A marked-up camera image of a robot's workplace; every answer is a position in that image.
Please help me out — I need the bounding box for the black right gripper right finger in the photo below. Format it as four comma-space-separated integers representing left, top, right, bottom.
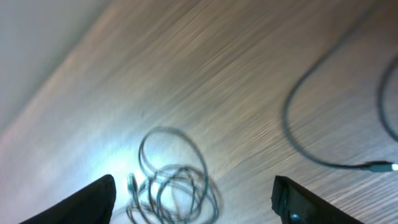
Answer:
271, 175, 362, 224

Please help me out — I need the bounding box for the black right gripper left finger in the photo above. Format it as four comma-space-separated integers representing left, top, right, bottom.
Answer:
21, 174, 116, 224

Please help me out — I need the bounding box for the thin black USB cable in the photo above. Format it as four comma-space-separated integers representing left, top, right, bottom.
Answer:
281, 6, 398, 174

